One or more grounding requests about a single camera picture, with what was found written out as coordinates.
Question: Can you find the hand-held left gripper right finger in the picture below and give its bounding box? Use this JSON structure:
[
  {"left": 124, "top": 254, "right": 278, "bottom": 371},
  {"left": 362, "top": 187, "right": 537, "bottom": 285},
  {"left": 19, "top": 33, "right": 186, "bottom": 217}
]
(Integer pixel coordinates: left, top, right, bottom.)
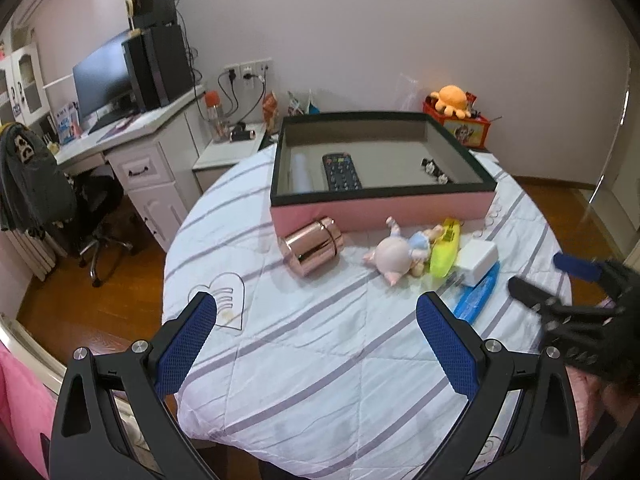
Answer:
[{"left": 416, "top": 291, "right": 583, "bottom": 480}]

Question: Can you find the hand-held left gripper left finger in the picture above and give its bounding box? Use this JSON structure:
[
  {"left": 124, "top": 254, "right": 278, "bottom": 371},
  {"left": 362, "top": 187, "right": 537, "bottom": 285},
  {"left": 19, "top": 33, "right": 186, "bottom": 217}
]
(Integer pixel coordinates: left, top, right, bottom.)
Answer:
[{"left": 48, "top": 291, "right": 220, "bottom": 480}]

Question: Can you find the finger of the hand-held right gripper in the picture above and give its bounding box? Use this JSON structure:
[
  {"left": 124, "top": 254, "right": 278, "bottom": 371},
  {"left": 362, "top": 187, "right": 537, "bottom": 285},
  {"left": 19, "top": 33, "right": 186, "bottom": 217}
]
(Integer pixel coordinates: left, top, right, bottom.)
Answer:
[
  {"left": 553, "top": 253, "right": 608, "bottom": 283},
  {"left": 507, "top": 277, "right": 557, "bottom": 315}
]

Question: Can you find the blue toothbrush case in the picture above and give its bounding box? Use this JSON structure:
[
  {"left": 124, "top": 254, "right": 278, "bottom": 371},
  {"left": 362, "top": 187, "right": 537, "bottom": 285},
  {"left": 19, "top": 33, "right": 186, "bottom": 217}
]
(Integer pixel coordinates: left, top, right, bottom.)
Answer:
[{"left": 452, "top": 261, "right": 501, "bottom": 322}]

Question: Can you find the white power adapter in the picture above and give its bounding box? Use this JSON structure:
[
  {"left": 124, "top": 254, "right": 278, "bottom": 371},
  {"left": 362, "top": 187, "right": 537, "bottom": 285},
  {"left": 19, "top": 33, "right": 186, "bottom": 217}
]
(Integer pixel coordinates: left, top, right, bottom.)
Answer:
[{"left": 457, "top": 240, "right": 499, "bottom": 286}]

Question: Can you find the yellow highlighter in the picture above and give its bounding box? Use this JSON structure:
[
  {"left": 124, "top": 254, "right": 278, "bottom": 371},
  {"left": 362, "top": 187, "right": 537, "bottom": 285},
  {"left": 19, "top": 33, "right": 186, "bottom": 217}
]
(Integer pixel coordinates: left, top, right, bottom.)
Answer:
[{"left": 426, "top": 217, "right": 462, "bottom": 278}]

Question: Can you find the pig doll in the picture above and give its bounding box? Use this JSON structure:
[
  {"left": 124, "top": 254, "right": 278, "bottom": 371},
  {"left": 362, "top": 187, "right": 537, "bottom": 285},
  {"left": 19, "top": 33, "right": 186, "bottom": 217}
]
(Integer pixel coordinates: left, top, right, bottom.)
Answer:
[{"left": 362, "top": 216, "right": 446, "bottom": 287}]

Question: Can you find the pink storage box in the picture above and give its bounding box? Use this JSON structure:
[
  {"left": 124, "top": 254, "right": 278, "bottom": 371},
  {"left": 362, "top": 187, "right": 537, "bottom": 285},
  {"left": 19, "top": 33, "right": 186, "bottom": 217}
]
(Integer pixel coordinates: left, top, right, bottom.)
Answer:
[{"left": 270, "top": 111, "right": 498, "bottom": 235}]

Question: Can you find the rose gold cylinder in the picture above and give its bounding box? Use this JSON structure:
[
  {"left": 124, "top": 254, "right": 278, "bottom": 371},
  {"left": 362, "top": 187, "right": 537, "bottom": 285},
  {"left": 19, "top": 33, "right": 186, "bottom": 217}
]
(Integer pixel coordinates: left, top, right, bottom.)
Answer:
[{"left": 277, "top": 216, "right": 346, "bottom": 277}]

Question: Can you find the translucent white tube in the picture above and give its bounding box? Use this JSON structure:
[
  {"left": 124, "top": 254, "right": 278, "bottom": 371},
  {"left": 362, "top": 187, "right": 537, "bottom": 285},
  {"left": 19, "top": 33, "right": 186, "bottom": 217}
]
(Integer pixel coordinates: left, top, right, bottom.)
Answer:
[{"left": 292, "top": 155, "right": 313, "bottom": 193}]

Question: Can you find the black remote control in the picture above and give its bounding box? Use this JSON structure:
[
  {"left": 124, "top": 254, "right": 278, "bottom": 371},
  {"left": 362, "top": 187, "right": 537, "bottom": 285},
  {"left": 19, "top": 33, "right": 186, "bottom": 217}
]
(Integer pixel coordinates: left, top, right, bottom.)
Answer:
[{"left": 321, "top": 153, "right": 363, "bottom": 192}]

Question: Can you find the person's right hand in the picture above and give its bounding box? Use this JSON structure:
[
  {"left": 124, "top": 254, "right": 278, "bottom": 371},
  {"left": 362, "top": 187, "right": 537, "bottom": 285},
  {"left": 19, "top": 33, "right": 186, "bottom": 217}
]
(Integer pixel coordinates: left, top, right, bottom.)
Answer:
[{"left": 602, "top": 381, "right": 640, "bottom": 427}]

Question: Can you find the red tin box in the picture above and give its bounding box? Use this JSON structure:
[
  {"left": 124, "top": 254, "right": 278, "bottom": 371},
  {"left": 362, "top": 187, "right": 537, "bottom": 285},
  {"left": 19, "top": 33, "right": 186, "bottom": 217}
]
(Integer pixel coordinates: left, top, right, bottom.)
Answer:
[{"left": 422, "top": 101, "right": 491, "bottom": 150}]

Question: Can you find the white radiator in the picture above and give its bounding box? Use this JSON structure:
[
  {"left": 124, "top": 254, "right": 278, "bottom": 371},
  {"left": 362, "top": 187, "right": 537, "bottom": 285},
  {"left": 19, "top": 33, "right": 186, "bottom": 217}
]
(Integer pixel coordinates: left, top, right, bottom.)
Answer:
[{"left": 10, "top": 230, "right": 56, "bottom": 281}]

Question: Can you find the pink cloth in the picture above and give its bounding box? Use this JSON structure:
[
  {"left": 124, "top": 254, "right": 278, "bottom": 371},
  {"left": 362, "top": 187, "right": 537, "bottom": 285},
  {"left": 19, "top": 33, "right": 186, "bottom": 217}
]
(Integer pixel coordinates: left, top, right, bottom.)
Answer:
[{"left": 0, "top": 345, "right": 58, "bottom": 478}]

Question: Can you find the white desk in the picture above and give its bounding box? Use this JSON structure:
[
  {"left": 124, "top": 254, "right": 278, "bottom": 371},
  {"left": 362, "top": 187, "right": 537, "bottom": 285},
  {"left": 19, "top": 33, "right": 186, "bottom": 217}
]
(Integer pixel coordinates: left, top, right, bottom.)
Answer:
[{"left": 54, "top": 85, "right": 208, "bottom": 253}]

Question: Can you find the white bedside table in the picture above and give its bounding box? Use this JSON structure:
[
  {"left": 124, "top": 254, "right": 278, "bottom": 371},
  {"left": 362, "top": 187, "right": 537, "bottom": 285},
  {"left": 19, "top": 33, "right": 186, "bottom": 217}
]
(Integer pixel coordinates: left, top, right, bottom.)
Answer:
[{"left": 192, "top": 121, "right": 273, "bottom": 196}]

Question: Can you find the orange octopus plush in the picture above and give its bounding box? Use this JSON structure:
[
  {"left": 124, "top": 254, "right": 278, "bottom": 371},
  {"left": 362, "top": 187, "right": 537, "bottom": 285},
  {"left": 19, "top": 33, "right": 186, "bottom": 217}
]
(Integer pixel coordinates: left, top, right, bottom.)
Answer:
[{"left": 430, "top": 85, "right": 473, "bottom": 120}]

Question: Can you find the grey jacket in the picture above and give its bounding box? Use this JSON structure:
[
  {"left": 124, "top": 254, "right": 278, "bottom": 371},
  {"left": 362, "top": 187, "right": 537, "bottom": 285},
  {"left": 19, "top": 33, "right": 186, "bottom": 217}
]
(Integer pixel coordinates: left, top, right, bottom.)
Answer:
[{"left": 0, "top": 122, "right": 78, "bottom": 236}]

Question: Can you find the dark mouse pad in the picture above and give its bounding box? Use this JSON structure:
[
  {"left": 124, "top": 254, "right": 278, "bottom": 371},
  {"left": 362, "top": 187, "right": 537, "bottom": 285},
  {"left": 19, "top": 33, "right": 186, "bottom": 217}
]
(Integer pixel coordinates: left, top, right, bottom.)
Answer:
[{"left": 95, "top": 116, "right": 143, "bottom": 141}]

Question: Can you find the orange-capped bottle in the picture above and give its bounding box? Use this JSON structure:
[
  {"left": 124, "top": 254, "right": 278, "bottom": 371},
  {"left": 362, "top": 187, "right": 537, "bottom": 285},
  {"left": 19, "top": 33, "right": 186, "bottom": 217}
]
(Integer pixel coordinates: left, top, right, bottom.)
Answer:
[{"left": 205, "top": 91, "right": 226, "bottom": 143}]

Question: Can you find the clear plastic bag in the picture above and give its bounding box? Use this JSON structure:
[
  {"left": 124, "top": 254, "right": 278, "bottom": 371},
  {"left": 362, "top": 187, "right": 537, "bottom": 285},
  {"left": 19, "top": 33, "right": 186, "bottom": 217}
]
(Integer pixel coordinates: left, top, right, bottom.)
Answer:
[{"left": 397, "top": 74, "right": 431, "bottom": 111}]

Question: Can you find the brown snack bag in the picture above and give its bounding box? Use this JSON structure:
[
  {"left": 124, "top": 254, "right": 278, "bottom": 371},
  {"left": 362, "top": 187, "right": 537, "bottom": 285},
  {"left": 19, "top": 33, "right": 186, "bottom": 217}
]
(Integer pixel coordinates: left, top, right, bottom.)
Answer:
[{"left": 262, "top": 91, "right": 280, "bottom": 133}]

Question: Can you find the blue white box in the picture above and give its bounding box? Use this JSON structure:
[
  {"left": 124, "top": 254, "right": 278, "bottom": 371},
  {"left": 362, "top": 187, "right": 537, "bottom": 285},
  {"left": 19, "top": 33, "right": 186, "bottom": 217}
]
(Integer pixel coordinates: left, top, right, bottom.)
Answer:
[{"left": 54, "top": 102, "right": 82, "bottom": 145}]

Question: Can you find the black computer tower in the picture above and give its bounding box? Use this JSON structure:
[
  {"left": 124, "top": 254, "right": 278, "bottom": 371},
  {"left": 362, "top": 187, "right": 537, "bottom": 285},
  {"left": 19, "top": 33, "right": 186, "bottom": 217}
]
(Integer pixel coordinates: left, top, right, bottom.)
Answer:
[{"left": 121, "top": 24, "right": 195, "bottom": 113}]

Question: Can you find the black computer monitor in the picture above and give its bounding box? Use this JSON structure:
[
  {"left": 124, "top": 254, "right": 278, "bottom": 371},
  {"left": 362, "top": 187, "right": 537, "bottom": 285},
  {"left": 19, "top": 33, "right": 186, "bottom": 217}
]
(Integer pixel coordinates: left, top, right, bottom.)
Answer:
[{"left": 72, "top": 30, "right": 133, "bottom": 121}]

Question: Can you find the white glass-door cabinet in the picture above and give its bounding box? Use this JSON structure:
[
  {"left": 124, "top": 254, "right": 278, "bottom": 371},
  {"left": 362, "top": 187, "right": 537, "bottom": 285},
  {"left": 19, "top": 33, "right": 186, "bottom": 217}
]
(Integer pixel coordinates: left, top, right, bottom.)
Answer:
[{"left": 0, "top": 42, "right": 51, "bottom": 128}]

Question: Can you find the black box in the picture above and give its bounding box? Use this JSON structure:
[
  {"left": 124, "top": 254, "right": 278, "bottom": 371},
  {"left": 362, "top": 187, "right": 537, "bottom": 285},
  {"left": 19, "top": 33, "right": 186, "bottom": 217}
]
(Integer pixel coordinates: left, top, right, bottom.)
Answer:
[{"left": 129, "top": 0, "right": 178, "bottom": 31}]

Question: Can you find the cream bed frame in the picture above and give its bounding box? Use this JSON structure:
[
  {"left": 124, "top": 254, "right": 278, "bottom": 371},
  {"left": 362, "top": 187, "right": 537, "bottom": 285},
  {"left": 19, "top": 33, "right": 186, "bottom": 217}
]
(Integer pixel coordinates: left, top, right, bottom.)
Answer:
[{"left": 0, "top": 312, "right": 66, "bottom": 386}]

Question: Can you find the black power cable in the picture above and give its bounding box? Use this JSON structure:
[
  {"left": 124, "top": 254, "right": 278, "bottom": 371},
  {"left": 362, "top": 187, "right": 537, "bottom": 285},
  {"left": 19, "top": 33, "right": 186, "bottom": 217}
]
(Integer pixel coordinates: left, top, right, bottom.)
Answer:
[{"left": 217, "top": 72, "right": 241, "bottom": 128}]

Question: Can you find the white wall outlet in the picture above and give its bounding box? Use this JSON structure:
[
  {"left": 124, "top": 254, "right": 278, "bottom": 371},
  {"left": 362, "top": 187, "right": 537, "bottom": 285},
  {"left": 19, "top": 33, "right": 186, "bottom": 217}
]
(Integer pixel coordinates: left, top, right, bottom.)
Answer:
[{"left": 223, "top": 58, "right": 274, "bottom": 81}]

